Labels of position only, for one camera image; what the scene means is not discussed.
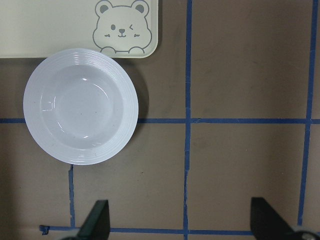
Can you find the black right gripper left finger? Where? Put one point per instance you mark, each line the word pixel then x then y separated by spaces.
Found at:
pixel 97 223

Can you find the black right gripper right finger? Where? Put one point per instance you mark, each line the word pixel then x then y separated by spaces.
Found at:
pixel 265 221

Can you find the white round plate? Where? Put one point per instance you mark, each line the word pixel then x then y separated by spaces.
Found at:
pixel 80 106

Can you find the cream bear tray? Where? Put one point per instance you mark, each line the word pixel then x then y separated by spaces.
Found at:
pixel 116 28

